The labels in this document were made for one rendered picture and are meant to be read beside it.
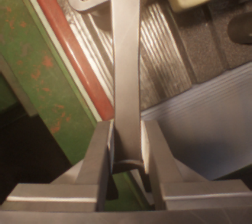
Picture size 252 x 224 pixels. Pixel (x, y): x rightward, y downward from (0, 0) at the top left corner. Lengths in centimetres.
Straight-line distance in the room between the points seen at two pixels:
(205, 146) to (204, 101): 17
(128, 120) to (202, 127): 54
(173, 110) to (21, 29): 54
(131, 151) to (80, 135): 46
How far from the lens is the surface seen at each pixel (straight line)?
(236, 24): 55
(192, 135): 67
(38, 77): 60
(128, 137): 16
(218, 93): 66
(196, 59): 54
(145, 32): 51
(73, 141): 64
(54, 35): 54
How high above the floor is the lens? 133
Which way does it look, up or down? 75 degrees down
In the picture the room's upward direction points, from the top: 179 degrees clockwise
